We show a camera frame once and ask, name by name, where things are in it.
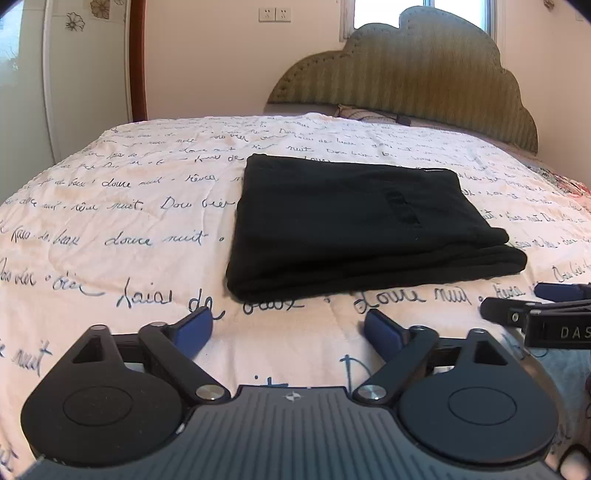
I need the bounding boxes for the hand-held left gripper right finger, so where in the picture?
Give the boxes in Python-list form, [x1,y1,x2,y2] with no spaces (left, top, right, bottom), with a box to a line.
[351,308,509,409]

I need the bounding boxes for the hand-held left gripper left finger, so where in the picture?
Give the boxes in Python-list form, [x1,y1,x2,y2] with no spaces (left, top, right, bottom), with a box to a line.
[69,305,232,408]

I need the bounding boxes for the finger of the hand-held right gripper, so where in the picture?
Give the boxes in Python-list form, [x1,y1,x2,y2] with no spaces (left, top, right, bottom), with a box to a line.
[533,281,591,302]
[479,296,536,332]

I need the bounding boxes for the black pants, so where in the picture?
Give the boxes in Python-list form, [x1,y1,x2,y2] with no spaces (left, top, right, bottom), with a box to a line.
[225,153,528,305]

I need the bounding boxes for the pink floral cloth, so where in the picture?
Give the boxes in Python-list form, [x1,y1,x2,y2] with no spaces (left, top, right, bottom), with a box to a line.
[530,162,591,200]

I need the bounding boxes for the white script printed blanket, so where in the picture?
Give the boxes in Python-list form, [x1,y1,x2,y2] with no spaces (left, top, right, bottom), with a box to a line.
[0,112,591,480]

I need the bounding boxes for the striped pillow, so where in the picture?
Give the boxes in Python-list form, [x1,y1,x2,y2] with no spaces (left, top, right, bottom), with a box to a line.
[333,102,417,125]

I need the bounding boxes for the green scalloped headboard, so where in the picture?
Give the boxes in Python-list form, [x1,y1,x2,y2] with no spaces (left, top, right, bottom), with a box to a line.
[266,6,540,154]

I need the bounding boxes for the white floral wardrobe door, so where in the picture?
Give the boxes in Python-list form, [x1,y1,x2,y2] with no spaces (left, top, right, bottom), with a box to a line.
[0,0,136,204]

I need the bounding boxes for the window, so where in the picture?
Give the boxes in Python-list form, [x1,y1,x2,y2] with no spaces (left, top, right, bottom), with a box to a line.
[342,0,498,43]

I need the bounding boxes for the brown wooden frame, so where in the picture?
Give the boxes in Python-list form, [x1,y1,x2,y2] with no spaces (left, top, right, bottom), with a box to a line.
[123,0,149,124]

